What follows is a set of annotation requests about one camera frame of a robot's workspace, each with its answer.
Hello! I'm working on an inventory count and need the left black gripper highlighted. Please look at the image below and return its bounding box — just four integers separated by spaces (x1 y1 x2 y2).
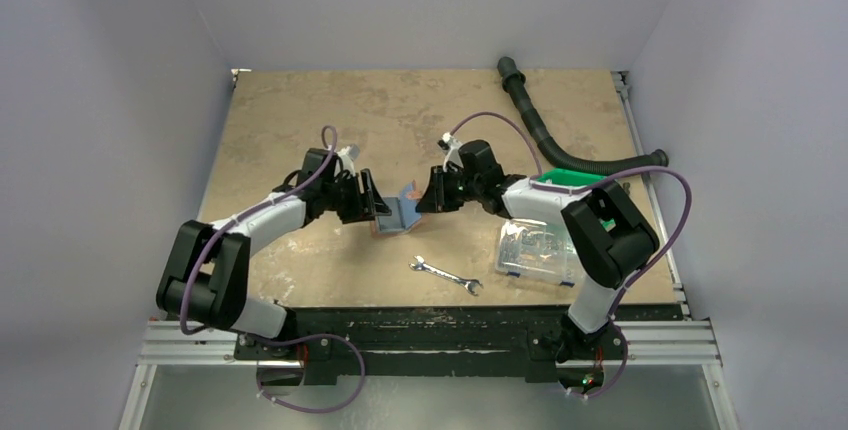
321 169 389 224

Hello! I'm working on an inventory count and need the brown leather card holder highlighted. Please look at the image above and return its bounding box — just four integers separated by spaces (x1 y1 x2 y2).
371 181 423 238

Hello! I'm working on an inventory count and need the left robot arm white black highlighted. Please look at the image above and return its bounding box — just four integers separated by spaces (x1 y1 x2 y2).
155 148 392 359

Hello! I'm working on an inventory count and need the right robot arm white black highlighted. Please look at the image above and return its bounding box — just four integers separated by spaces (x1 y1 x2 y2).
416 140 659 363

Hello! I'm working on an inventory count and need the silver open-end wrench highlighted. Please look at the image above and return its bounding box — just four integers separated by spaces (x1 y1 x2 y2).
408 256 484 296

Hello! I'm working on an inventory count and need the clear plastic screw box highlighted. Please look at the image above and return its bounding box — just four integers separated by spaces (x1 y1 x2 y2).
494 219 585 287

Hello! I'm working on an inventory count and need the green plastic bin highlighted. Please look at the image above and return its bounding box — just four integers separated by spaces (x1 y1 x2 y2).
530 169 604 227

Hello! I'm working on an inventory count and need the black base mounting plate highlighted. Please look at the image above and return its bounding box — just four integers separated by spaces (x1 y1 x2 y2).
234 304 682 385

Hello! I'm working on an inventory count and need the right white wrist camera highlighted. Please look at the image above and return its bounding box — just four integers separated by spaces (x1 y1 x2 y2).
437 132 463 167

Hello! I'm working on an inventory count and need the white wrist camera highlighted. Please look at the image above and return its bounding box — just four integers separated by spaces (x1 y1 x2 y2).
336 144 360 174
437 132 463 167

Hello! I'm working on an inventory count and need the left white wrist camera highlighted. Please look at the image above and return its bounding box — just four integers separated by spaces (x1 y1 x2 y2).
336 144 360 174

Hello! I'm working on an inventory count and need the black corrugated hose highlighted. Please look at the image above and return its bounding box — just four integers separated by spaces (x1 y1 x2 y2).
496 55 670 179

